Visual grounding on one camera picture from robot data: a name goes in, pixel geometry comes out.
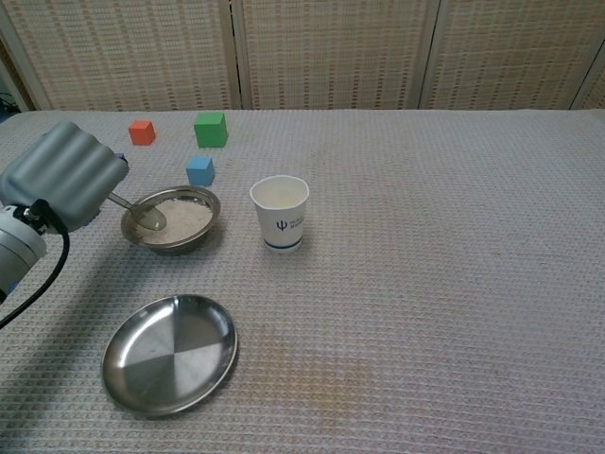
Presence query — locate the steel plate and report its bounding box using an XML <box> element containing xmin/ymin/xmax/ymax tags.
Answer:
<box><xmin>101</xmin><ymin>293</ymin><xmax>239</xmax><ymax>419</ymax></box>

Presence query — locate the woven folding screen panel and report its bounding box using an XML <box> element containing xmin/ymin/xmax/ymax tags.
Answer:
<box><xmin>230</xmin><ymin>0</ymin><xmax>441</xmax><ymax>112</ymax></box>
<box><xmin>419</xmin><ymin>0</ymin><xmax>605</xmax><ymax>112</ymax></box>
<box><xmin>0</xmin><ymin>0</ymin><xmax>243</xmax><ymax>113</ymax></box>
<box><xmin>570</xmin><ymin>63</ymin><xmax>605</xmax><ymax>112</ymax></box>

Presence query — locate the light blue cube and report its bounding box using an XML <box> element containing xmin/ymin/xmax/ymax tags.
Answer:
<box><xmin>185</xmin><ymin>156</ymin><xmax>215</xmax><ymax>187</ymax></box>

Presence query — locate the white paper cup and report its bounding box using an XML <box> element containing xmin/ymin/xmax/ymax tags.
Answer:
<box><xmin>249</xmin><ymin>175</ymin><xmax>310</xmax><ymax>253</ymax></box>

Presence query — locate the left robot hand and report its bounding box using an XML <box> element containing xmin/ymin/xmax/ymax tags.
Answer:
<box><xmin>0</xmin><ymin>120</ymin><xmax>130</xmax><ymax>233</ymax></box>

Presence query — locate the steel bowl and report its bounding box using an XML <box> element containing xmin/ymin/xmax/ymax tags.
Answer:
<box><xmin>120</xmin><ymin>184</ymin><xmax>222</xmax><ymax>255</ymax></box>

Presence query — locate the small metal spoon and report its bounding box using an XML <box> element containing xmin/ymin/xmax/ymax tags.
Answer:
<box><xmin>106</xmin><ymin>192</ymin><xmax>167</xmax><ymax>233</ymax></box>

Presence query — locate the white woven tablecloth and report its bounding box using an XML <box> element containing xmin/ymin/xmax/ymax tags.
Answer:
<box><xmin>0</xmin><ymin>109</ymin><xmax>605</xmax><ymax>454</ymax></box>

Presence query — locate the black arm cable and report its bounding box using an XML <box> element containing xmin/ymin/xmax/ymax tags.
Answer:
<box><xmin>0</xmin><ymin>198</ymin><xmax>71</xmax><ymax>330</ymax></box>

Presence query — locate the white rice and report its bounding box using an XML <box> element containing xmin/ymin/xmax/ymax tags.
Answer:
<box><xmin>136</xmin><ymin>198</ymin><xmax>214</xmax><ymax>239</ymax></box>

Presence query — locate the green cube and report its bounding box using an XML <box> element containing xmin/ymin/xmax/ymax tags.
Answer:
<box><xmin>193</xmin><ymin>112</ymin><xmax>229</xmax><ymax>148</ymax></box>

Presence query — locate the red cube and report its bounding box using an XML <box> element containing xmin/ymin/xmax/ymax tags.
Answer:
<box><xmin>128</xmin><ymin>119</ymin><xmax>157</xmax><ymax>147</ymax></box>

